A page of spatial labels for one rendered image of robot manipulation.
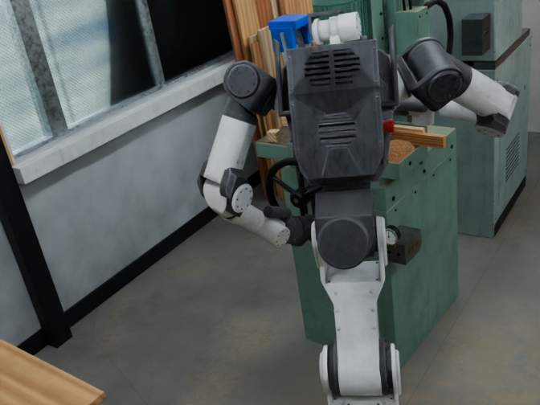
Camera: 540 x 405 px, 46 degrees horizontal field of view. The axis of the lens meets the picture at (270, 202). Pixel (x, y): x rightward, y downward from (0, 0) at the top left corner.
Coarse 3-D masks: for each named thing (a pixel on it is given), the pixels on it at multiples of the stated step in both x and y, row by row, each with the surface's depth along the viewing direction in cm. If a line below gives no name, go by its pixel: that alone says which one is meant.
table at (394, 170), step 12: (288, 132) 242; (264, 144) 235; (276, 144) 232; (264, 156) 238; (276, 156) 234; (408, 156) 206; (420, 156) 213; (288, 168) 219; (396, 168) 203; (408, 168) 208
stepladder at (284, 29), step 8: (280, 16) 316; (288, 16) 313; (296, 16) 310; (304, 16) 308; (272, 24) 308; (280, 24) 306; (288, 24) 303; (296, 24) 302; (304, 24) 308; (272, 32) 308; (280, 32) 306; (288, 32) 304; (296, 32) 319; (304, 32) 317; (272, 40) 310; (280, 40) 308; (288, 40) 306; (296, 40) 321; (304, 40) 319; (280, 48) 310; (288, 48) 308
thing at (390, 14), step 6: (390, 0) 216; (396, 0) 216; (414, 0) 225; (420, 0) 229; (390, 6) 217; (396, 6) 216; (402, 6) 219; (390, 12) 218; (390, 18) 219; (390, 24) 220; (396, 42) 222; (396, 48) 223; (390, 54) 225; (396, 54) 224; (396, 120) 236; (402, 120) 235
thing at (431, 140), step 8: (392, 136) 217; (400, 136) 215; (408, 136) 213; (416, 136) 211; (424, 136) 209; (432, 136) 207; (440, 136) 206; (416, 144) 212; (424, 144) 210; (432, 144) 209; (440, 144) 207
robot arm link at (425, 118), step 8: (400, 104) 184; (408, 104) 182; (416, 104) 181; (400, 112) 189; (408, 112) 191; (416, 112) 185; (424, 112) 184; (432, 112) 185; (416, 120) 186; (424, 120) 185; (432, 120) 186
